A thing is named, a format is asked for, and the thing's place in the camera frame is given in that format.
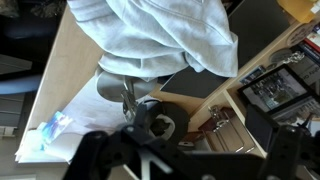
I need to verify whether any stack of books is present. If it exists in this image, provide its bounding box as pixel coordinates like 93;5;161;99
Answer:
293;22;320;65

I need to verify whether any wooden shelf unit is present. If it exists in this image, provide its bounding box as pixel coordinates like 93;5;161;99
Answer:
187;19;320;168

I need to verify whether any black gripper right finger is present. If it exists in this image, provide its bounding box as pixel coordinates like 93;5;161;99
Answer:
244;103;320;180

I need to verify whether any black office chair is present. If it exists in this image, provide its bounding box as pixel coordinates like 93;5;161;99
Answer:
66;0;240;79

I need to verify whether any blue tissue pack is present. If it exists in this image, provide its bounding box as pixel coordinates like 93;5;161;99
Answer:
39;110;75;145

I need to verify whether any black laptop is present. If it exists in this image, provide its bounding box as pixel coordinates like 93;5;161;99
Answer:
159;0;292;100

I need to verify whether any small blue printed card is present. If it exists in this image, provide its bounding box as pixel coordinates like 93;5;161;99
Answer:
238;65;267;85

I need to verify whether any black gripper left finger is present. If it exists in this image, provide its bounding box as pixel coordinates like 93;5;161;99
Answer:
63;103;201;180

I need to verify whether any yellow envelope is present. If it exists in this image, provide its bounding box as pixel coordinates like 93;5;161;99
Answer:
276;0;320;24

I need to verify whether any chrome and brown holder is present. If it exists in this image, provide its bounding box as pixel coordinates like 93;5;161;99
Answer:
198;104;248;155

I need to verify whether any silver metal ornament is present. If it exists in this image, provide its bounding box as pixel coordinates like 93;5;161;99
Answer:
268;48;306;67

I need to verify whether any silver desk lamp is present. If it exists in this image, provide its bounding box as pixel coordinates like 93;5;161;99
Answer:
95;68;159;124

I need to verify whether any black photo frame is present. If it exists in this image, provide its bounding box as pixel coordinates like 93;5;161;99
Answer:
237;64;320;115
271;96;320;125

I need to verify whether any round tan printed disc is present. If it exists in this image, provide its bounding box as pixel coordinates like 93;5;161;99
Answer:
285;19;318;48

